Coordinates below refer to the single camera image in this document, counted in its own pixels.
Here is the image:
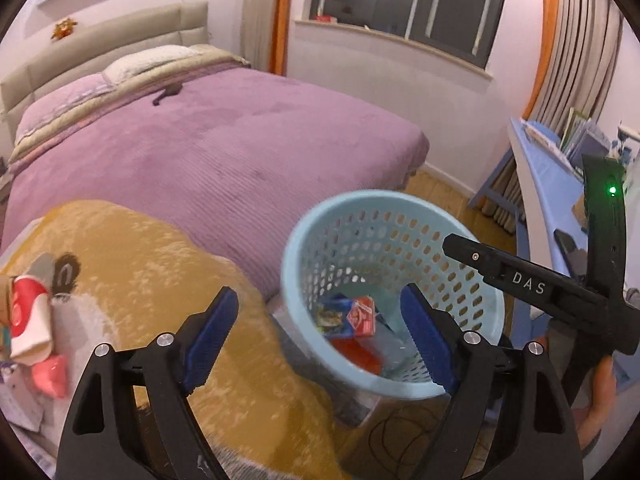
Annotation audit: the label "pink plastic packet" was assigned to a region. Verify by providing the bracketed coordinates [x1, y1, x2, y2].
[32, 356, 67, 399]

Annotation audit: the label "red white paper cup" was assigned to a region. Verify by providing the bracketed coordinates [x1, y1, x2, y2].
[10, 275, 53, 366]

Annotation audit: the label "light blue plastic basket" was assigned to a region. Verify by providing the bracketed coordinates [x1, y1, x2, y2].
[280, 190, 504, 400]

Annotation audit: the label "white tissue box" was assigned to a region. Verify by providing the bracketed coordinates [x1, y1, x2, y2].
[1, 364, 44, 432]

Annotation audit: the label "clear plastic bottle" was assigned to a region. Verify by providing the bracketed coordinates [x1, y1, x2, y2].
[367, 321, 418, 376]

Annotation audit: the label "orange plastic bag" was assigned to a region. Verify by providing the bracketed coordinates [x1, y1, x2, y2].
[330, 338, 382, 375]

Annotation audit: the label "red blue small box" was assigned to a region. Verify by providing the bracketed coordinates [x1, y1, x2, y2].
[346, 296, 376, 338]

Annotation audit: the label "blue milk carton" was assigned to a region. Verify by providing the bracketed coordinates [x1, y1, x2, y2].
[312, 294, 356, 339]

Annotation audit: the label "person's hand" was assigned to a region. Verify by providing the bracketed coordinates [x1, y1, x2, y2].
[573, 356, 616, 455]

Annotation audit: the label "black smartphone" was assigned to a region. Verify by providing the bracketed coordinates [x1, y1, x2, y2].
[553, 229, 588, 283]

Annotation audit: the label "light blue desk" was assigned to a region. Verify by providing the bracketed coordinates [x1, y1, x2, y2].
[467, 116, 640, 391]

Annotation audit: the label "books on desk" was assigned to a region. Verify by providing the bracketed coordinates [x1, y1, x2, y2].
[521, 107, 611, 174]

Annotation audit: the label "beige orange right curtain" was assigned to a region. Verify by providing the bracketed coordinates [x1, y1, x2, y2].
[523, 0, 623, 131]

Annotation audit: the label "beige orange curtain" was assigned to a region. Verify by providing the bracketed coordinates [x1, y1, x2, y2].
[240, 0, 291, 76]
[523, 0, 623, 131]

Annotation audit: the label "purple covered bed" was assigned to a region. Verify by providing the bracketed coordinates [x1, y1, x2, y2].
[2, 68, 430, 298]

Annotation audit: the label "dark framed window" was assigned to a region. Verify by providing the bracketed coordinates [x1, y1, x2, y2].
[309, 0, 504, 68]

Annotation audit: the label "purple pillow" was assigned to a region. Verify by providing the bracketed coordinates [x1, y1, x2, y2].
[15, 73, 115, 143]

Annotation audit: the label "dark object on bed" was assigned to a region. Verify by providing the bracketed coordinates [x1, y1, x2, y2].
[152, 82, 183, 106]

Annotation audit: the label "white patterned pillow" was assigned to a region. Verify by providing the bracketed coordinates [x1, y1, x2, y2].
[103, 44, 200, 84]

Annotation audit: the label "small red box on sill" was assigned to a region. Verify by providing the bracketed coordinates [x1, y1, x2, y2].
[314, 15, 337, 23]

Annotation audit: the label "orange plush toy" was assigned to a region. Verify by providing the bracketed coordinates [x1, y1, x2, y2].
[51, 18, 78, 41]

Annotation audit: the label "beige padded headboard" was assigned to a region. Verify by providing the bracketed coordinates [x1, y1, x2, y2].
[1, 1, 209, 142]

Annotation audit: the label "beige orange left curtain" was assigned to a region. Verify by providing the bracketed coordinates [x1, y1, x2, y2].
[240, 0, 291, 76]

